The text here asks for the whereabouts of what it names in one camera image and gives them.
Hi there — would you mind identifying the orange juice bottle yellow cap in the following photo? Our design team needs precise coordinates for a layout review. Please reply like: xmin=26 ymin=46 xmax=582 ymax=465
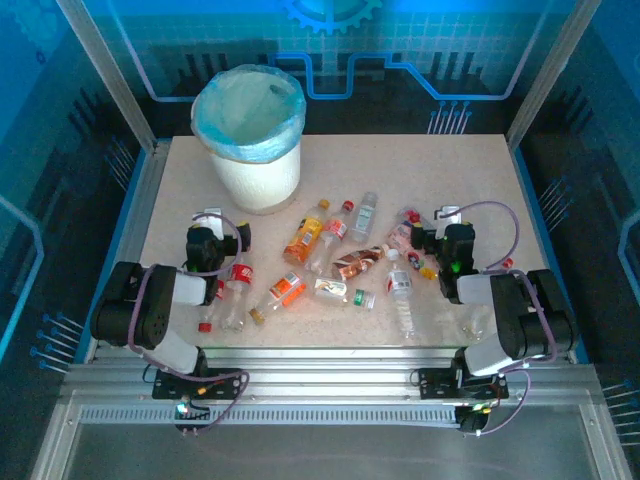
xmin=282 ymin=198 xmax=331 ymax=265

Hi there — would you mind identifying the black connector box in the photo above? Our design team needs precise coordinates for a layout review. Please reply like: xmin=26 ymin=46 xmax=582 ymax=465
xmin=455 ymin=403 xmax=494 ymax=436
xmin=173 ymin=397 xmax=211 ymax=435

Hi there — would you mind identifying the large cola bottle red label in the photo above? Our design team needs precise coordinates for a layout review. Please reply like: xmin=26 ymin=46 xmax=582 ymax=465
xmin=219 ymin=259 xmax=255 ymax=334

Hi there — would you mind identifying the aluminium frame post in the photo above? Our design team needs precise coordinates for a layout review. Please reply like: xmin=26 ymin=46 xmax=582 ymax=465
xmin=505 ymin=0 xmax=604 ymax=150
xmin=55 ymin=0 xmax=157 ymax=151

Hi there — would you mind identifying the red-capped cola bottle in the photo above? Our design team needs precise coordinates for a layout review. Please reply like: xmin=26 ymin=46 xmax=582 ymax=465
xmin=197 ymin=279 xmax=226 ymax=335

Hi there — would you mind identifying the white-capped clear water bottle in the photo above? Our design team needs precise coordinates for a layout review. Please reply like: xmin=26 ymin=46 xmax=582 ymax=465
xmin=384 ymin=248 xmax=419 ymax=341

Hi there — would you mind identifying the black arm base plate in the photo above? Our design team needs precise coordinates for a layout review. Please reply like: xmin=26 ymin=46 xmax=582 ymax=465
xmin=417 ymin=367 xmax=509 ymax=401
xmin=152 ymin=367 xmax=244 ymax=401

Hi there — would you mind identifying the slotted grey cable duct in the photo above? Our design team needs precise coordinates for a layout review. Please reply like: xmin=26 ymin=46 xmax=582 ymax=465
xmin=79 ymin=404 xmax=461 ymax=427

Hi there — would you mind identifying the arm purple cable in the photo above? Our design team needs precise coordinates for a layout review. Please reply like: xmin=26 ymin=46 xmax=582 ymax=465
xmin=437 ymin=200 xmax=559 ymax=437
xmin=127 ymin=212 xmax=251 ymax=436

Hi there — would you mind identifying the pink label bottle red cap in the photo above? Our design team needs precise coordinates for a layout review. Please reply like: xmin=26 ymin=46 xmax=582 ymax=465
xmin=387 ymin=207 xmax=436 ymax=256

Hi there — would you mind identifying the clear bottle white green label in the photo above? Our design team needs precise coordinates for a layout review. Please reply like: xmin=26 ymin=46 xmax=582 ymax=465
xmin=349 ymin=191 xmax=380 ymax=245

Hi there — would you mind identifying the red-capped clear bottle red label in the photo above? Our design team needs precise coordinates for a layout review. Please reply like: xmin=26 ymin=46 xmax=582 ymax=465
xmin=305 ymin=200 xmax=355 ymax=274

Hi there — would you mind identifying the small plastic bottle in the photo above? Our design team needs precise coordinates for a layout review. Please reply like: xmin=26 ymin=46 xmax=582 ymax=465
xmin=405 ymin=248 xmax=440 ymax=282

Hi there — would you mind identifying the aluminium front rail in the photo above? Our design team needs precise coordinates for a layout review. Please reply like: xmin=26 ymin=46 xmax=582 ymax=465
xmin=62 ymin=347 xmax=601 ymax=407

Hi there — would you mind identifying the white plastic bin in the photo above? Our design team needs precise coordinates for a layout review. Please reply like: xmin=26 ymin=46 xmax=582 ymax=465
xmin=207 ymin=139 xmax=303 ymax=215

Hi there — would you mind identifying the grey metal base panel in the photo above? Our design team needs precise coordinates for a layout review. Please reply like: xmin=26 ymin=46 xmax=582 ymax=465
xmin=34 ymin=422 xmax=634 ymax=480

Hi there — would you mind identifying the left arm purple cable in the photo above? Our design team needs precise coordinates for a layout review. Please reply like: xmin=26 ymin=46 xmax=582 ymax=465
xmin=127 ymin=212 xmax=251 ymax=436

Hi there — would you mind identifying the orange label bottle gold cap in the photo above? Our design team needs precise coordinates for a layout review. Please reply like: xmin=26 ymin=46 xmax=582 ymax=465
xmin=248 ymin=271 xmax=307 ymax=326

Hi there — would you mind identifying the blue plastic bin liner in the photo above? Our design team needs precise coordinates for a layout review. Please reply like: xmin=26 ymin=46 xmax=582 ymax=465
xmin=191 ymin=63 xmax=307 ymax=164

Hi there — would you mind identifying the aluminium side rail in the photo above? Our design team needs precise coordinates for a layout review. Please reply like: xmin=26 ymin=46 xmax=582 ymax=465
xmin=82 ymin=139 xmax=171 ymax=364

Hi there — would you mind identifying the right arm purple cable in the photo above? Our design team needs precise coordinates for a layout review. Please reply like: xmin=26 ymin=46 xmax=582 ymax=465
xmin=437 ymin=200 xmax=559 ymax=437

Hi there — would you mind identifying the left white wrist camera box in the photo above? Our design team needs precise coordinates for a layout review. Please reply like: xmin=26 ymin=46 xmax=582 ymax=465
xmin=192 ymin=207 xmax=225 ymax=239

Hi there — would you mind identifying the brown label drink bottle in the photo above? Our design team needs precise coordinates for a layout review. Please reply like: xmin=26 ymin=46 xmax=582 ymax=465
xmin=331 ymin=243 xmax=391 ymax=281

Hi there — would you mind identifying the clear cola bottle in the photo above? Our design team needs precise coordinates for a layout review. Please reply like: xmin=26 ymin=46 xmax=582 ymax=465
xmin=459 ymin=256 xmax=516 ymax=344

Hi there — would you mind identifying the clear bottle green neck label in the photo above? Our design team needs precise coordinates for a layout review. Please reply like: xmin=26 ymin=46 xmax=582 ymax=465
xmin=313 ymin=277 xmax=377 ymax=311

